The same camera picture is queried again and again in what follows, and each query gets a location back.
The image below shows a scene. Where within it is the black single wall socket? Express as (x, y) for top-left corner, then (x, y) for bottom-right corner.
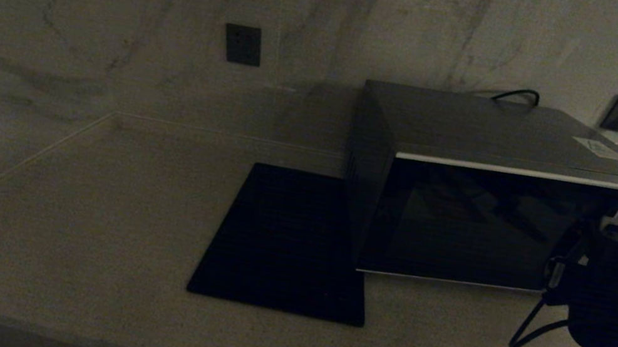
(220, 23), (267, 68)

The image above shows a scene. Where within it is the black induction cooktop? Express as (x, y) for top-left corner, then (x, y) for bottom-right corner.
(186, 155), (389, 327)

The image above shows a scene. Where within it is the black curved cable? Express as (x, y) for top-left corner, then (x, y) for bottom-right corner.
(490, 83), (542, 109)

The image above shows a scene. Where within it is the silver microwave oven body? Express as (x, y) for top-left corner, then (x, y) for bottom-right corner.
(329, 75), (618, 316)

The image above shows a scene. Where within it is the dark glass microwave door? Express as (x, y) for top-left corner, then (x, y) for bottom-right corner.
(356, 142), (618, 316)

